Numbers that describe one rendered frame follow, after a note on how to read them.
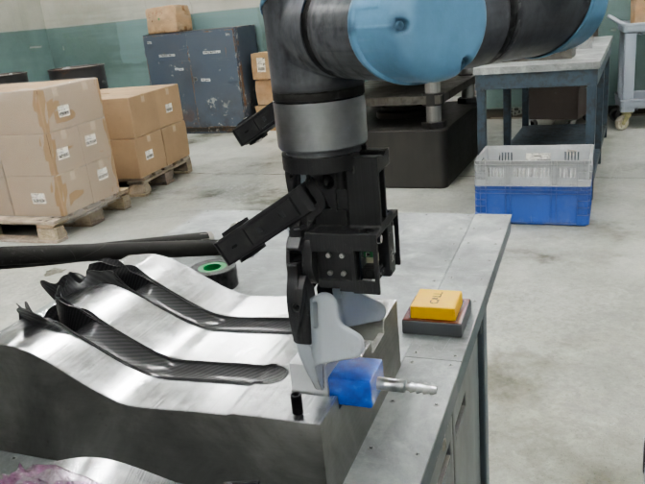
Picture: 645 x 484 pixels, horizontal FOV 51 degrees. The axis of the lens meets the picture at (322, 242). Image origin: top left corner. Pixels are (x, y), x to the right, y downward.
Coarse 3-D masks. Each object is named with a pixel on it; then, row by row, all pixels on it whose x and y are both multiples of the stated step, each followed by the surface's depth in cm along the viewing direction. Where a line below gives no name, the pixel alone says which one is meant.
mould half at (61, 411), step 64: (128, 256) 92; (128, 320) 76; (384, 320) 76; (0, 384) 71; (64, 384) 67; (128, 384) 68; (192, 384) 67; (256, 384) 65; (0, 448) 74; (64, 448) 71; (128, 448) 67; (192, 448) 64; (256, 448) 61; (320, 448) 59
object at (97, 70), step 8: (88, 64) 743; (96, 64) 740; (104, 64) 720; (48, 72) 706; (56, 72) 694; (64, 72) 692; (72, 72) 692; (80, 72) 694; (88, 72) 699; (96, 72) 706; (104, 72) 719; (104, 80) 718
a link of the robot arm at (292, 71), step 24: (264, 0) 51; (288, 0) 49; (264, 24) 53; (288, 24) 49; (288, 48) 50; (288, 72) 52; (312, 72) 51; (288, 96) 52; (312, 96) 52; (336, 96) 52
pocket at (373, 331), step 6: (366, 324) 77; (372, 324) 76; (378, 324) 76; (360, 330) 77; (366, 330) 77; (372, 330) 77; (378, 330) 76; (366, 336) 77; (372, 336) 77; (378, 336) 75; (372, 342) 77; (378, 342) 74; (372, 348) 73
